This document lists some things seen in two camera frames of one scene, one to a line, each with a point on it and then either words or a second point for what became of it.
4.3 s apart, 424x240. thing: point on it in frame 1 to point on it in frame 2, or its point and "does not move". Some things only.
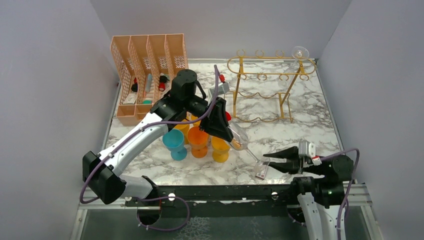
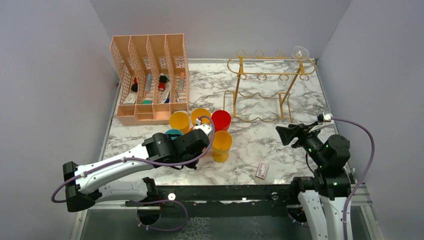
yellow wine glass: x=220 y=147 does not move
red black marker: x=163 y=80 does not move
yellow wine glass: x=184 y=127 does not move
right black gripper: x=291 y=153 to x=301 y=131
